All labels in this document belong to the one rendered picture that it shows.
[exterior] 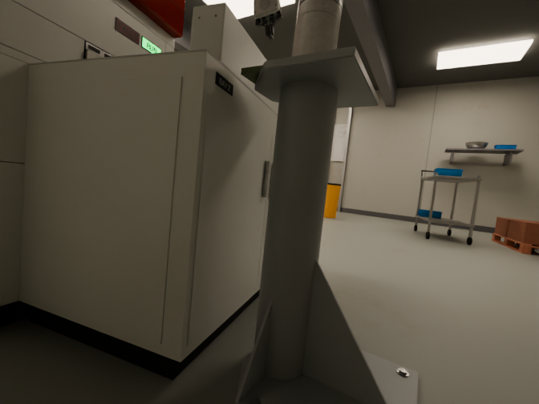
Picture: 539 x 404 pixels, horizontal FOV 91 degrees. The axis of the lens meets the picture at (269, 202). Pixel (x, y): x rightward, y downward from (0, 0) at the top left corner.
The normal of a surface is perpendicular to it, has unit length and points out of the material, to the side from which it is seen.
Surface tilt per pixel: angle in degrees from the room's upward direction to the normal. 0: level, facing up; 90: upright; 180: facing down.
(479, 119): 90
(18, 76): 90
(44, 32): 90
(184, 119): 90
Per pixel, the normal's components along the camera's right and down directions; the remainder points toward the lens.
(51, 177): -0.33, 0.03
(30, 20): 0.94, 0.11
